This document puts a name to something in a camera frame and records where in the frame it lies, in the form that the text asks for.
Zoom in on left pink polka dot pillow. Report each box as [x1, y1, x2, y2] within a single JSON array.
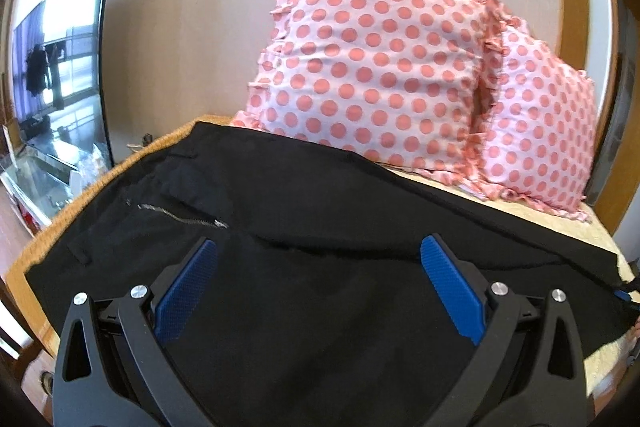
[[232, 0, 487, 176]]

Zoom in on glass tv stand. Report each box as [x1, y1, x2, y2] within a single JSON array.
[[1, 140, 108, 236]]

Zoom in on black pants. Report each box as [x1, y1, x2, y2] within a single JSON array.
[[26, 122, 636, 426]]

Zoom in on pink polka dot pillow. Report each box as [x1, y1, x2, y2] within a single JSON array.
[[232, 0, 487, 176], [469, 22, 597, 221]]

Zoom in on black flat screen television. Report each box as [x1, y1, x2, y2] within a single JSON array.
[[11, 0, 113, 167]]

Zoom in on right pink polka dot pillow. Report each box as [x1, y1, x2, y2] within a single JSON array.
[[469, 22, 597, 221]]

